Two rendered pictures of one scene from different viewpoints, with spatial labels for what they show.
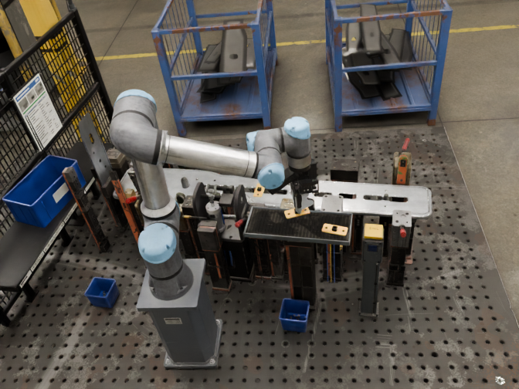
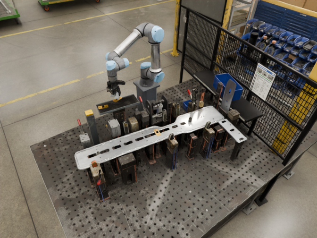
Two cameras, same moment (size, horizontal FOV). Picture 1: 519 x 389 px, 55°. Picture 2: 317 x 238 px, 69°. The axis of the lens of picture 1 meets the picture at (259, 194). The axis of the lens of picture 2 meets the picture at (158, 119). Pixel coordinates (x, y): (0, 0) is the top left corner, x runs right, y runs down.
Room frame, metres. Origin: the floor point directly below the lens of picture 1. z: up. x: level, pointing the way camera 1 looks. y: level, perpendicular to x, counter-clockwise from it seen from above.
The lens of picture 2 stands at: (2.60, -1.00, 2.49)
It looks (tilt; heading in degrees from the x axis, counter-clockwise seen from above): 43 degrees down; 134
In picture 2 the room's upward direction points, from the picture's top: 1 degrees clockwise
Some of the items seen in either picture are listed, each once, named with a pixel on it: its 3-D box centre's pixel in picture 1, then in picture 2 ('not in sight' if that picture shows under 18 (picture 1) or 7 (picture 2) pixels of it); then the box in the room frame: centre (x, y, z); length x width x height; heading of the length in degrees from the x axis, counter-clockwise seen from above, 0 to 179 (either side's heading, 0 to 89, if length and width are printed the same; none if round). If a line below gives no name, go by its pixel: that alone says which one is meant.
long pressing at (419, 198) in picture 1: (264, 190); (155, 134); (1.61, -0.02, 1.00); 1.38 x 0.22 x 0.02; 72
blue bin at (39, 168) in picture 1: (46, 190); (227, 87); (1.71, 0.91, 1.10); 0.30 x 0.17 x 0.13; 153
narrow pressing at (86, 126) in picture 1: (96, 150); (228, 96); (1.85, 0.69, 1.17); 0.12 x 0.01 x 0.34; 162
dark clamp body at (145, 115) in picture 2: (259, 241); (145, 128); (1.41, 0.03, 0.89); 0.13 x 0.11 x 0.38; 162
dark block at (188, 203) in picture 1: (199, 236); (167, 117); (1.48, 0.28, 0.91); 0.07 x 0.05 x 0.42; 162
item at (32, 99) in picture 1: (38, 113); (262, 81); (2.02, 0.94, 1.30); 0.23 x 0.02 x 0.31; 162
